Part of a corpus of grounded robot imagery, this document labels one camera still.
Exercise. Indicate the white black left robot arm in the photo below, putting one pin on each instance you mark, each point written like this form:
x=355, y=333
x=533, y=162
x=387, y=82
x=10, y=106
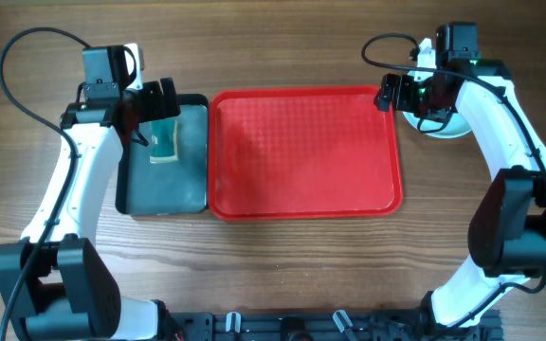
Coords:
x=54, y=283

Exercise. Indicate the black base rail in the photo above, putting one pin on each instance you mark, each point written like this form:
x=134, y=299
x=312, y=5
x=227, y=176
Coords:
x=393, y=325

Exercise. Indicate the black water tray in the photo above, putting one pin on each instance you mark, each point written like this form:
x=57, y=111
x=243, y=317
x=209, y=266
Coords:
x=180, y=187

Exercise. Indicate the red plastic tray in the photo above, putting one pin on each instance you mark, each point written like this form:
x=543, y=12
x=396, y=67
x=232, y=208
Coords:
x=302, y=153

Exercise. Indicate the mint green plate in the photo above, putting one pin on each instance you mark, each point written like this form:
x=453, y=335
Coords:
x=456, y=127

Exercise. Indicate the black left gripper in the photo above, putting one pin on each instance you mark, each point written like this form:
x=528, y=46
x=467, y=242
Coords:
x=157, y=100

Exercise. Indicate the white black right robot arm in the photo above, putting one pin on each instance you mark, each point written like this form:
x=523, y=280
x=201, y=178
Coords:
x=507, y=234

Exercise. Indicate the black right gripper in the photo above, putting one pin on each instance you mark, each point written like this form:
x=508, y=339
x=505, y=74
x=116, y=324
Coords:
x=391, y=93

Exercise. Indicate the yellow green sponge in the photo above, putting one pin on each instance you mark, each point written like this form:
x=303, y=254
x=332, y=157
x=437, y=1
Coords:
x=164, y=137

